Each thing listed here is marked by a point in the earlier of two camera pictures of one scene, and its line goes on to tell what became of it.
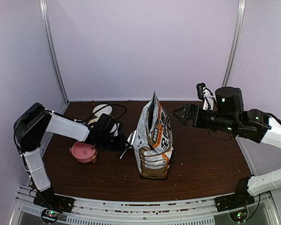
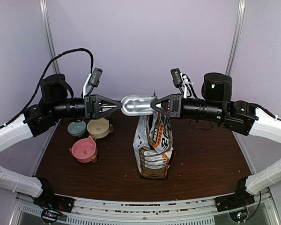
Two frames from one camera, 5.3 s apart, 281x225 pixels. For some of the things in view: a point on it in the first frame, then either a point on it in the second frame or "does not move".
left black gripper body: [113, 144] -> [89, 106]
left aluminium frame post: [43, 5] does not move
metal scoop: [129, 142] -> [137, 105]
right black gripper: [188, 114] -> [174, 107]
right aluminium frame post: [235, 44] does not move
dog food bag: [153, 140] does not move
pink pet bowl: [83, 152] does not move
